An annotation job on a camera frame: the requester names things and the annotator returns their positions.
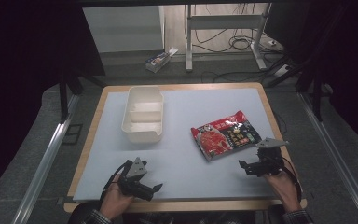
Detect aluminium floor rail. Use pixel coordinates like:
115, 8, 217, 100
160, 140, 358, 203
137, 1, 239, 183
296, 91, 358, 224
11, 93, 81, 224

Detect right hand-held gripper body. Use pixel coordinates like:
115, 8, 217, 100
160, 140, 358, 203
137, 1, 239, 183
245, 137, 291, 178

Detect white cabinet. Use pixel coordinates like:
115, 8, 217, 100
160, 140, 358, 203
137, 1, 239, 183
82, 5, 166, 54

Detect white plastic container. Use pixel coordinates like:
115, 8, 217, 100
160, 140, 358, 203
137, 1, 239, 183
120, 85, 165, 145

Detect person's right hand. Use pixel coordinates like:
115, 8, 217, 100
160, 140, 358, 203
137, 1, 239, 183
262, 169, 303, 213

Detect white power strip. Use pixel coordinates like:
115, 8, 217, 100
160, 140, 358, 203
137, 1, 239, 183
273, 63, 291, 78

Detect black metal stand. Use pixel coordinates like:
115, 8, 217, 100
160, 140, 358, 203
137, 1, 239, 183
58, 70, 107, 124
263, 46, 334, 123

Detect red food packet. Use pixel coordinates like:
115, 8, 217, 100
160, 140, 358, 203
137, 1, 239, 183
190, 109, 263, 162

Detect wooden table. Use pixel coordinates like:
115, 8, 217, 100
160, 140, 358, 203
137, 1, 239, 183
62, 81, 309, 214

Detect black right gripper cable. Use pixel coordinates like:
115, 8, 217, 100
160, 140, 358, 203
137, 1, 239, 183
280, 156, 303, 203

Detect light blue table mat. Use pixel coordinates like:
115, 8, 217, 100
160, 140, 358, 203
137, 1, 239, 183
72, 88, 278, 202

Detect black floor frame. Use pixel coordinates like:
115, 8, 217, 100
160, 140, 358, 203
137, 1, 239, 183
62, 123, 84, 146

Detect black floor cables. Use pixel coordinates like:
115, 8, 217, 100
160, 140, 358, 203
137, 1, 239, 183
194, 3, 288, 84

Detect person's left hand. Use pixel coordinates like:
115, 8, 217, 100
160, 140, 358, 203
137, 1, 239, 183
100, 173, 135, 220

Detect white metal desk frame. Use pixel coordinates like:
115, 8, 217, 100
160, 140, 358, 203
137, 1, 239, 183
184, 3, 273, 73

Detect person's lap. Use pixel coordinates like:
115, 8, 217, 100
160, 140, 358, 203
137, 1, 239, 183
121, 210, 257, 224

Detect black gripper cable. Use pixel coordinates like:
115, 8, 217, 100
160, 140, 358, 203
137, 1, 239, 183
280, 156, 303, 203
98, 161, 131, 210

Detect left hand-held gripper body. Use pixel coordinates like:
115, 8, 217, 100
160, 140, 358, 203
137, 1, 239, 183
117, 157, 155, 202

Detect open cardboard box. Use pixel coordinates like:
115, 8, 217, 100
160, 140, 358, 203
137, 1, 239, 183
145, 47, 179, 75

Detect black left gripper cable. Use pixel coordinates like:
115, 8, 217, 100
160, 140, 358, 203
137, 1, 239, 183
98, 161, 131, 210

